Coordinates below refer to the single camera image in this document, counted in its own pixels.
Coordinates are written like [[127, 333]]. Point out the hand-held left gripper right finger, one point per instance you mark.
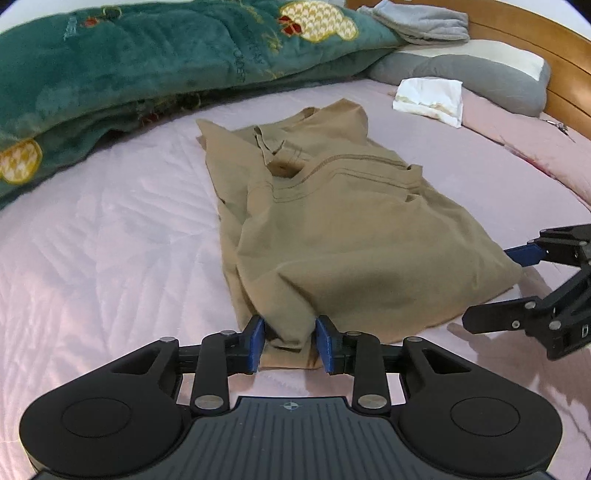
[[325, 344]]

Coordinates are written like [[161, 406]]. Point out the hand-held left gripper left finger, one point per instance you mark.
[[255, 344]]

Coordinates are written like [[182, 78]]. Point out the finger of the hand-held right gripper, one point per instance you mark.
[[498, 316], [524, 254]]

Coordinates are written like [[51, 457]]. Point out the tan t-shirt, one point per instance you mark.
[[351, 230]]

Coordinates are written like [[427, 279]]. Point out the pink pillow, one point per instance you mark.
[[521, 134]]

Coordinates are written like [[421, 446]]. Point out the small metal object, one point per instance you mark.
[[558, 127]]

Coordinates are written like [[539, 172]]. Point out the pink bed sheet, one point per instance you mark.
[[115, 240]]

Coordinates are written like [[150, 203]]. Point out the white folded cloth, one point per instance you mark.
[[431, 97]]

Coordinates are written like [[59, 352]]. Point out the grey pillow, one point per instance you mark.
[[480, 74]]

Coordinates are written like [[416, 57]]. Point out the wooden headboard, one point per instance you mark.
[[545, 37]]

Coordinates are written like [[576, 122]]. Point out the grey garment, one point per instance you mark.
[[425, 21]]

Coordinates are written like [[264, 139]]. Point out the green plush blanket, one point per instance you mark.
[[161, 60]]

